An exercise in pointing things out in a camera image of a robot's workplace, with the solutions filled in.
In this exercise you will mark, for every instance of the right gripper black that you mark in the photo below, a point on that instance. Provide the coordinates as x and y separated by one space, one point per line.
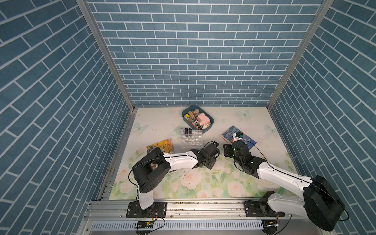
226 151

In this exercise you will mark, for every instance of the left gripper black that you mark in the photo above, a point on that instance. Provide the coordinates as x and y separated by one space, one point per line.
213 161

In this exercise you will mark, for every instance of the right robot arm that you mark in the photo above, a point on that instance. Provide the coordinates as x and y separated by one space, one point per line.
314 198

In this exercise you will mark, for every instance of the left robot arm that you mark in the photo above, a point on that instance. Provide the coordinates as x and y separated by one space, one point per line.
153 167

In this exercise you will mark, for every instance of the clear acrylic lipstick organizer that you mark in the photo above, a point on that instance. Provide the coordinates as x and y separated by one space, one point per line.
193 142

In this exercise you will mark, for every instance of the blue paperback book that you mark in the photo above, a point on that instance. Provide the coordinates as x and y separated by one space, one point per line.
228 137

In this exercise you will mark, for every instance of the pink compact in bin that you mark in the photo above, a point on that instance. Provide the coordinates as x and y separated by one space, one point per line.
203 119

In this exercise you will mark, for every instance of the teal plastic storage bin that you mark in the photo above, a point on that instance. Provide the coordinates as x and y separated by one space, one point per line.
190 114

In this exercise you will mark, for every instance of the orange children's story book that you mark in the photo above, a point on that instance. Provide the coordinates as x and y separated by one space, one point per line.
165 146

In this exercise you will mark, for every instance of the green circuit board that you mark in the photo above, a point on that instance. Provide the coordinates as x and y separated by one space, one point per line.
148 225

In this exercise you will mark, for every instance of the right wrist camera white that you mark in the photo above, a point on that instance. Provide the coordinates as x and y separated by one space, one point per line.
238 136

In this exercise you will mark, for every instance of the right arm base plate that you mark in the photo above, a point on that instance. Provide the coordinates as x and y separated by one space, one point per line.
257 209

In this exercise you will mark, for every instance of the aluminium rail frame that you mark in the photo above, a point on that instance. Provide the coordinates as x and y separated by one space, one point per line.
192 209

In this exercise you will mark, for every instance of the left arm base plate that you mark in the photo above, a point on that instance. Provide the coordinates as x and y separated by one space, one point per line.
157 209

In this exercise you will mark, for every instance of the right circuit board with wires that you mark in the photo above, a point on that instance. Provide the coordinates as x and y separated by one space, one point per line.
269 227

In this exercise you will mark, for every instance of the white vented cable duct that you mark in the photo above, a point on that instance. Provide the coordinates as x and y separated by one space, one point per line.
175 225

